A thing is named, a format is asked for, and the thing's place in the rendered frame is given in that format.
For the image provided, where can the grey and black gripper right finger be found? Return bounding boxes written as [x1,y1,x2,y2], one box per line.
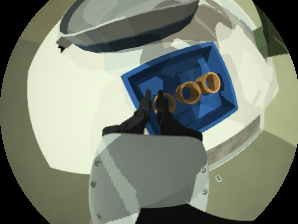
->
[157,90,203,142]

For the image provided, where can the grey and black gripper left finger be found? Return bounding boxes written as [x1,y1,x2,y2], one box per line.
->
[102,89,151,137]

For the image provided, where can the blue plastic crate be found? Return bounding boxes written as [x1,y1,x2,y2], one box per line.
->
[120,41,238,135]

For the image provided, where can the bronze bushing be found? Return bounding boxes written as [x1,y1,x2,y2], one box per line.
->
[175,81,201,104]
[195,72,220,93]
[152,93,176,113]

